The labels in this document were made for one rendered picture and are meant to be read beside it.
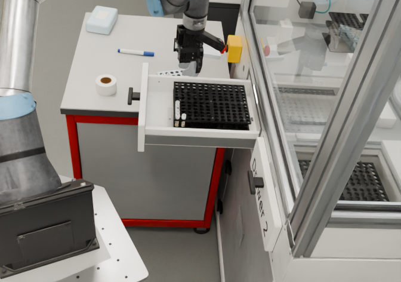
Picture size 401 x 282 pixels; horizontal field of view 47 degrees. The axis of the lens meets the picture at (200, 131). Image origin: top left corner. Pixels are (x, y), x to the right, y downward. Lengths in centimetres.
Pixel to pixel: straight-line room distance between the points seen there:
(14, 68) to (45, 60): 190
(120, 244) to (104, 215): 10
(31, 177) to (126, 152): 70
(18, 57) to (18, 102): 20
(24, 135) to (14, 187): 11
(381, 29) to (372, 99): 10
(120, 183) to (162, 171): 18
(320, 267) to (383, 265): 14
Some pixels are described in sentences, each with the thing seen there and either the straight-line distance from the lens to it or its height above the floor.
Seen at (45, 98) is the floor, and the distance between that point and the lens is 280.
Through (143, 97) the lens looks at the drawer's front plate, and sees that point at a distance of 132.
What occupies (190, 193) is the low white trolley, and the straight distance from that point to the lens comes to 186.
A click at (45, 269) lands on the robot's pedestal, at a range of 118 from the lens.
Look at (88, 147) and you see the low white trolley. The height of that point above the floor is 57.
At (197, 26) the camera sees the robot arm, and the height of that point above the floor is 104.
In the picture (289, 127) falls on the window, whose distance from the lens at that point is 109.
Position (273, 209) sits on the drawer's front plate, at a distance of 109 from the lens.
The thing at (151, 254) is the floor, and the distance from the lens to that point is 207.
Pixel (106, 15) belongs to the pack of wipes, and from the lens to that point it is 194.
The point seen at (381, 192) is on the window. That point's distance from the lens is 91.
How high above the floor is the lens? 176
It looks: 43 degrees down
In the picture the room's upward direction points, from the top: 8 degrees clockwise
